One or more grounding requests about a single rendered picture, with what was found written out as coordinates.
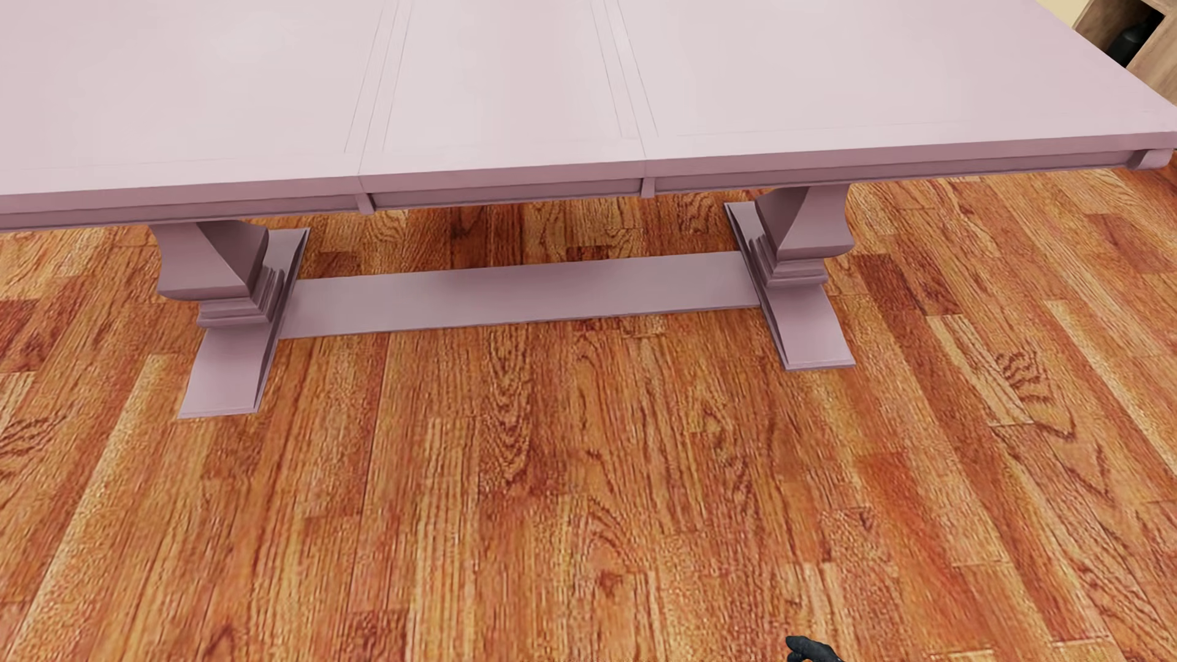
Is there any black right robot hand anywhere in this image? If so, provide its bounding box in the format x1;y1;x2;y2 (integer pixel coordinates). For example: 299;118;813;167
786;635;844;662

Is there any pink trestle dining table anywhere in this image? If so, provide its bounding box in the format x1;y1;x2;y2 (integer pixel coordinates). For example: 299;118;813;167
0;0;1177;420

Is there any light wooden cabinet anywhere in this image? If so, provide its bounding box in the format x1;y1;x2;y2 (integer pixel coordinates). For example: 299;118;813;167
1072;0;1177;104

